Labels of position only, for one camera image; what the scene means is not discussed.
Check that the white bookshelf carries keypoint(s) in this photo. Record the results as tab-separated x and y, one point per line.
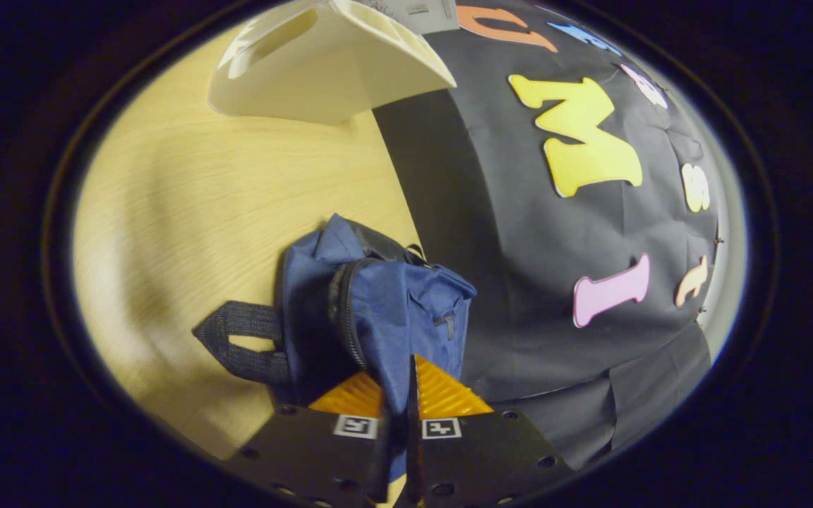
322	70

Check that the black backdrop cloth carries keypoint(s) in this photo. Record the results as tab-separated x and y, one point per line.
505	247

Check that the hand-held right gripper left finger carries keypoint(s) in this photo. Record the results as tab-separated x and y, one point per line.
322	458

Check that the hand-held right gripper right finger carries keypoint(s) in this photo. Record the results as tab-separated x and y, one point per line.
413	458

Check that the grey-blue cover book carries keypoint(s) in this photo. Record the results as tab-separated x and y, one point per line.
424	15

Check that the blue schoolbag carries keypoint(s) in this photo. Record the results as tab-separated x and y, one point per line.
392	310

